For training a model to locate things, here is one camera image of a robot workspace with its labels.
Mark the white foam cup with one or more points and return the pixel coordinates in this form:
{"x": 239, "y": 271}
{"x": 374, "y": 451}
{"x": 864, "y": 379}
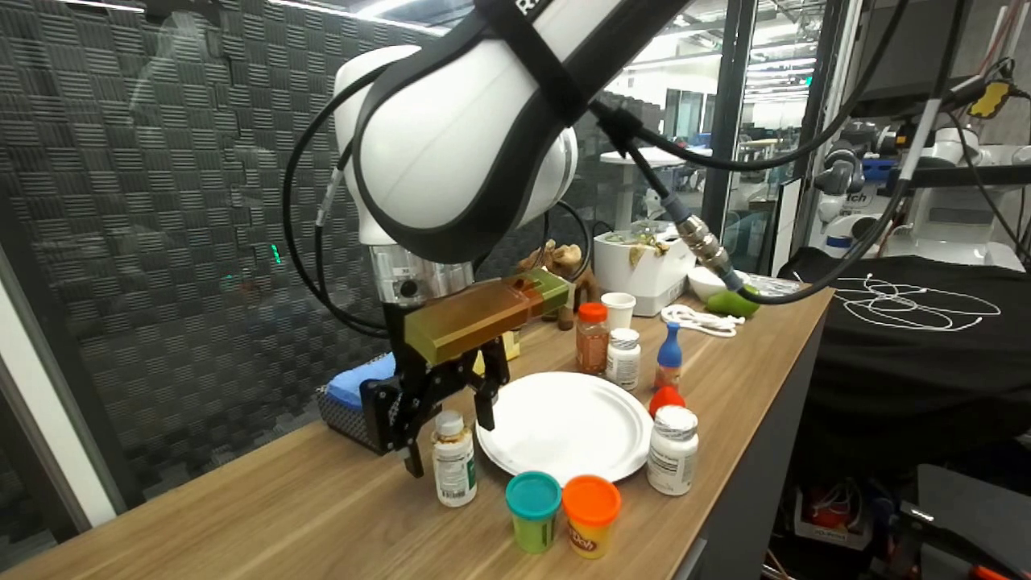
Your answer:
{"x": 618, "y": 309}

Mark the orange lid dough tub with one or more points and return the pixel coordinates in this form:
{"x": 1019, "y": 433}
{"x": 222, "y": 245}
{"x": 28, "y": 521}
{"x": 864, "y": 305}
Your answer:
{"x": 591, "y": 510}

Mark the white bowl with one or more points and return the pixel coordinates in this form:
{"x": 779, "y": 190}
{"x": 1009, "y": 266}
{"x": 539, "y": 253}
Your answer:
{"x": 769, "y": 284}

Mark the red toy ball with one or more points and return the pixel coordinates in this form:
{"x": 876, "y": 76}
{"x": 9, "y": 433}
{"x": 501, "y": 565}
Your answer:
{"x": 668, "y": 402}

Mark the white countertop appliance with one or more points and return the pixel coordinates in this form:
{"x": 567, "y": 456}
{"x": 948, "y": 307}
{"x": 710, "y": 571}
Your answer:
{"x": 646, "y": 277}

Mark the black cloth cover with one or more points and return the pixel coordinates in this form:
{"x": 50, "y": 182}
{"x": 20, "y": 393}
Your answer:
{"x": 923, "y": 365}

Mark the teal lid dough tub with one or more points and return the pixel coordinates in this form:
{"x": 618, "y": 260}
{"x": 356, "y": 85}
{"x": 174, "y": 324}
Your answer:
{"x": 534, "y": 504}

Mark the dried plant pieces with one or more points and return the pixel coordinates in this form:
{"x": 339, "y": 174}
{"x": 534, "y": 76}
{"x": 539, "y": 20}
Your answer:
{"x": 646, "y": 240}

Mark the blue folded cloth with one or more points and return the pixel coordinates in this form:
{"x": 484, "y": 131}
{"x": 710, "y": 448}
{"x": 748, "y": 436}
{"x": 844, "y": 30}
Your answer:
{"x": 359, "y": 384}

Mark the white pill bottle dark label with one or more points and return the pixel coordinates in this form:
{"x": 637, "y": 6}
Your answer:
{"x": 623, "y": 359}

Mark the large blue label pill bottle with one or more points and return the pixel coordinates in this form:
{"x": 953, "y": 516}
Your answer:
{"x": 675, "y": 456}

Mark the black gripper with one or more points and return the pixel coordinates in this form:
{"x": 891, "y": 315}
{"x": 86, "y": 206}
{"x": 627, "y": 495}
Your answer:
{"x": 402, "y": 342}

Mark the white paper plate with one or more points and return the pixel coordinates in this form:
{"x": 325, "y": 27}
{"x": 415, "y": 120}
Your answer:
{"x": 566, "y": 424}

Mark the grey woven box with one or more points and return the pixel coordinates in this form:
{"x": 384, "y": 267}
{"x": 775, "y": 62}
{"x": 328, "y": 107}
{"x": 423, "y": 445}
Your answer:
{"x": 339, "y": 413}

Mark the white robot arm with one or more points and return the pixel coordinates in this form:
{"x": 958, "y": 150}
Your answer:
{"x": 454, "y": 139}

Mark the green toy fruit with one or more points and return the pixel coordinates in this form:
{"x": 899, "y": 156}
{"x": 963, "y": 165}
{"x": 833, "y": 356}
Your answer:
{"x": 732, "y": 305}

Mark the blue toy bottle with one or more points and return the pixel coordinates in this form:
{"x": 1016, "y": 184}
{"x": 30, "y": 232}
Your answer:
{"x": 668, "y": 359}

